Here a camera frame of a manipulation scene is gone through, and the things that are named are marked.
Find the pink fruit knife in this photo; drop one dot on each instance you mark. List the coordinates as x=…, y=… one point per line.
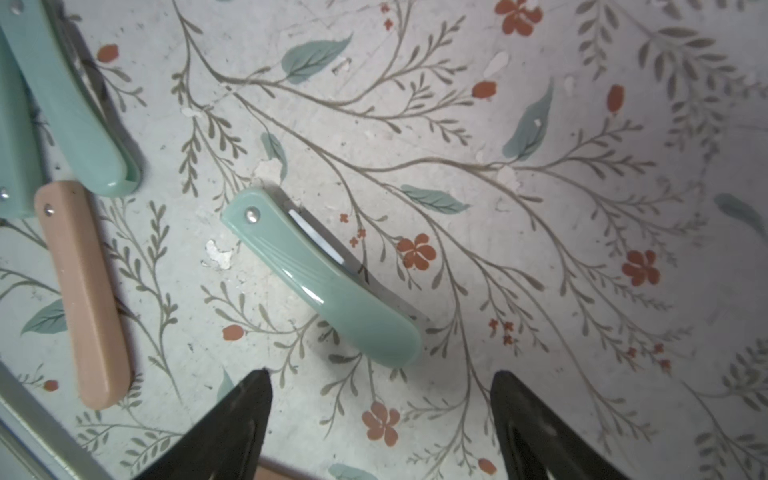
x=269, y=470
x=100, y=351

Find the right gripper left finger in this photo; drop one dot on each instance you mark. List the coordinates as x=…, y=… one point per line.
x=226, y=443

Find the aluminium front rail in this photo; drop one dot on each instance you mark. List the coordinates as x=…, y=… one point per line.
x=36, y=442

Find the mint fruit knife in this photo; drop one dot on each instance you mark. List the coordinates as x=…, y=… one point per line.
x=96, y=157
x=300, y=256
x=21, y=170

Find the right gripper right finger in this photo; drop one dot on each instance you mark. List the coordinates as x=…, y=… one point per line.
x=535, y=442

